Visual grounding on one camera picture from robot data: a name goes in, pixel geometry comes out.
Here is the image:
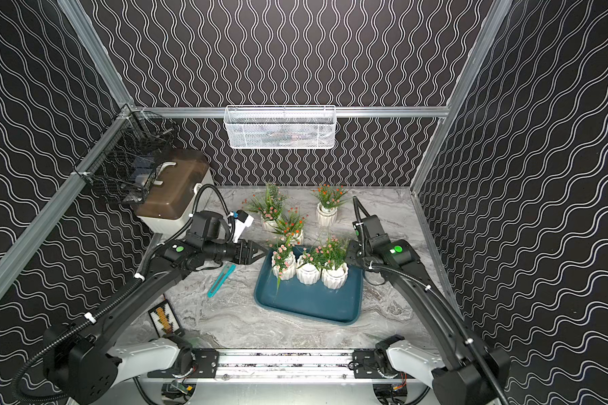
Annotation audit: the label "white pot green plant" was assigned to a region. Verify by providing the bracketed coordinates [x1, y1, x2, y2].
[317, 236, 349, 290]

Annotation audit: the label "white pot pink flowers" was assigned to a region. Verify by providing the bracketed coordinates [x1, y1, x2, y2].
[271, 238, 297, 290]

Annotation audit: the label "pink flower potted plant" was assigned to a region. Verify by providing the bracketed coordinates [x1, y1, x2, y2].
[296, 248, 321, 285]

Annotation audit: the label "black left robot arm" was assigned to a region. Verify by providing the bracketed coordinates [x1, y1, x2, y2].
[11, 208, 267, 404]

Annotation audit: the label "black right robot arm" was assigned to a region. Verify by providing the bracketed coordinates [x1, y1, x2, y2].
[346, 197, 510, 404]

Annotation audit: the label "back left potted plant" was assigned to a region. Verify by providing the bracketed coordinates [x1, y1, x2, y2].
[243, 183, 287, 232]

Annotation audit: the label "red flower potted plant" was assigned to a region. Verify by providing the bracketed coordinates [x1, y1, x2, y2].
[274, 207, 307, 245]

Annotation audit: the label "back right potted plant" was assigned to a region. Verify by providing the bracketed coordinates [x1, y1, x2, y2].
[313, 184, 347, 227]

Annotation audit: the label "brown lid storage box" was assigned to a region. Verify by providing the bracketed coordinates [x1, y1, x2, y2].
[134, 148, 213, 238]

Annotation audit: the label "teal plastic tray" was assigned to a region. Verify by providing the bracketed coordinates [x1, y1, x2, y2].
[254, 251, 364, 326]

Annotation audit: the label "patterned card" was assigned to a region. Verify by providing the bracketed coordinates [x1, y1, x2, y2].
[148, 300, 184, 337]

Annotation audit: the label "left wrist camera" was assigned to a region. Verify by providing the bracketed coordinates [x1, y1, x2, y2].
[230, 210, 254, 243]

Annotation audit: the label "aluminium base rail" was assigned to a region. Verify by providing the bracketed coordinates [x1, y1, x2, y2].
[80, 347, 503, 405]

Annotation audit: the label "white wire wall basket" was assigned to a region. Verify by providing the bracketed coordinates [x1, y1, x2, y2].
[223, 105, 338, 150]

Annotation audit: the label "black wire wall basket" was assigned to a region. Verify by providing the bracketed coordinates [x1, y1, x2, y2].
[78, 105, 179, 206]

